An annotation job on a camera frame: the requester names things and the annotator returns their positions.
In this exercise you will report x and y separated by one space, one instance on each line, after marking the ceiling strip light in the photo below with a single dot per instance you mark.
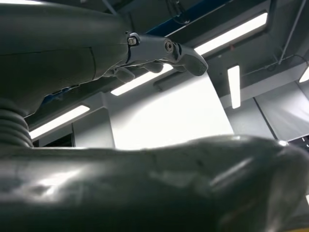
135 85
60 121
229 33
234 86
305 75

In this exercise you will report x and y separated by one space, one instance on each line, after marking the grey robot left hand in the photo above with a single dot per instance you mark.
60 57

